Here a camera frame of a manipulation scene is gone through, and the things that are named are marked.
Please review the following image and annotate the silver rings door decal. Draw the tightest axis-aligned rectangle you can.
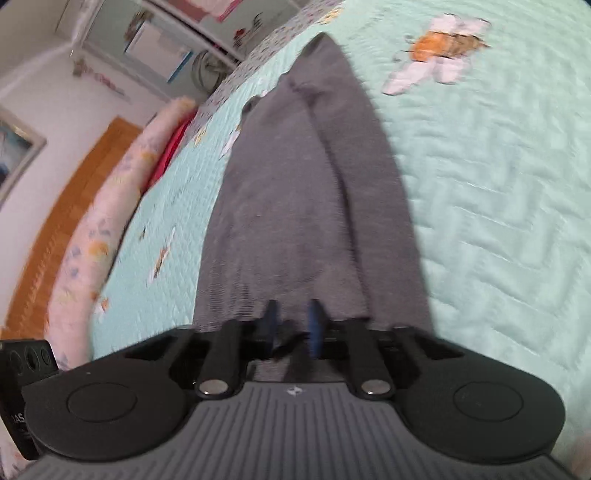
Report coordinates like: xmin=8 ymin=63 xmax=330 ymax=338
xmin=190 ymin=50 xmax=236 ymax=93

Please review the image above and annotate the blue bordered paper chart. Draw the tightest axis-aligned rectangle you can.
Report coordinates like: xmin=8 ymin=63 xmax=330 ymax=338
xmin=124 ymin=21 xmax=195 ymax=85

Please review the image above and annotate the mint quilted bee bedspread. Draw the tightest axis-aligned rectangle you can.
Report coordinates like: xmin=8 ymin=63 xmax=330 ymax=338
xmin=88 ymin=0 xmax=591 ymax=462

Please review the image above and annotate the pink bordered paper chart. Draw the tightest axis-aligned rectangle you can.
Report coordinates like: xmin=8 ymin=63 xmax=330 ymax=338
xmin=187 ymin=0 xmax=252 ymax=23

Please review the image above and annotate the red hanging wall ornament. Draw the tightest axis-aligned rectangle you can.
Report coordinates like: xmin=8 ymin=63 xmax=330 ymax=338
xmin=71 ymin=58 xmax=132 ymax=101

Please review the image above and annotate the grey sweater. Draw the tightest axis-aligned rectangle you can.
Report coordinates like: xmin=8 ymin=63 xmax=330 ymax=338
xmin=191 ymin=34 xmax=435 ymax=384

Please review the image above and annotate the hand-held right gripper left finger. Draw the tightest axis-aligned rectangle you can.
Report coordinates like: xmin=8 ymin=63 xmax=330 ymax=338
xmin=124 ymin=299 xmax=279 ymax=400

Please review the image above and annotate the purple floral bed sheet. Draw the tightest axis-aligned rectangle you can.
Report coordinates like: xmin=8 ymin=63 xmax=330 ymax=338
xmin=187 ymin=0 xmax=347 ymax=139

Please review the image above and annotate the wooden headboard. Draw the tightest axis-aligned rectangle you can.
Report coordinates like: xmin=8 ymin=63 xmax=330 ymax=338
xmin=0 ymin=117 xmax=144 ymax=342

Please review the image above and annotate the red blanket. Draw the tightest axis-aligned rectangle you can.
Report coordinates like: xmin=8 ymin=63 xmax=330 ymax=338
xmin=141 ymin=115 xmax=197 ymax=195

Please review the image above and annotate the long floral pillow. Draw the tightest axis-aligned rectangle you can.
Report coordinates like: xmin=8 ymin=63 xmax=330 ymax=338
xmin=0 ymin=96 xmax=199 ymax=472

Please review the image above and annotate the framed wedding photo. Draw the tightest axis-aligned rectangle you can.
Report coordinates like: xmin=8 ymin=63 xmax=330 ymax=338
xmin=0 ymin=106 xmax=48 ymax=208

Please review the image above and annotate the sliding door wardrobe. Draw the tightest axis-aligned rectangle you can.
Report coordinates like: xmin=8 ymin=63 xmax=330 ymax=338
xmin=55 ymin=0 xmax=305 ymax=100

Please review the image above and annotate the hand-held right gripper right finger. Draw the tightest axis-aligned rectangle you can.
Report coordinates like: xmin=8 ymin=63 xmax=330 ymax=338
xmin=307 ymin=299 xmax=465 ymax=400

